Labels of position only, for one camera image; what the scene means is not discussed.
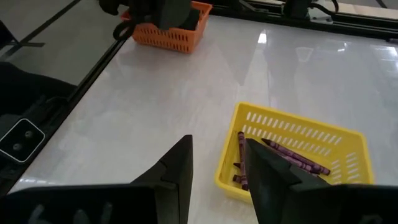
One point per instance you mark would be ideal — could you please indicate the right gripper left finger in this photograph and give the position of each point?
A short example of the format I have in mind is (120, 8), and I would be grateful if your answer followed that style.
(180, 174)

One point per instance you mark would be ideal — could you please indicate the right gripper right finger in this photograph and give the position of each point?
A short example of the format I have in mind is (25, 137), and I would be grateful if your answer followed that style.
(267, 186)

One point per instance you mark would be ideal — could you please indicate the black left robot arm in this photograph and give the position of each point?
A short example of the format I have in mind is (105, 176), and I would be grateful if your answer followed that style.
(295, 7)

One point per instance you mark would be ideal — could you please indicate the orange plastic basket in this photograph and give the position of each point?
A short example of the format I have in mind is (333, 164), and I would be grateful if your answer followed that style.
(174, 39)

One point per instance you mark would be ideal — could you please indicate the yellow plastic basket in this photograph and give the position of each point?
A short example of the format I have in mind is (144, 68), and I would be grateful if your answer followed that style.
(311, 124)

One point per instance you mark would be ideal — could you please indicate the silver metal bracket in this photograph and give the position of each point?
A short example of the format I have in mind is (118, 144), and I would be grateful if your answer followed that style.
(323, 19)

